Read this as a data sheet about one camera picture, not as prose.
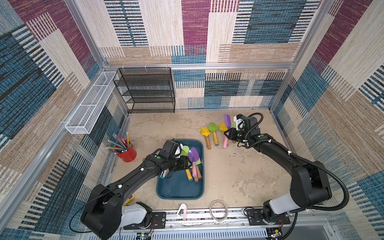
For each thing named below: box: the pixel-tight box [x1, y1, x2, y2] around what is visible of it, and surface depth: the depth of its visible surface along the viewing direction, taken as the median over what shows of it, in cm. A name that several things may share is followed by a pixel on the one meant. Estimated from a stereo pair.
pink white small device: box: [176, 203, 187, 220], surface depth 76 cm
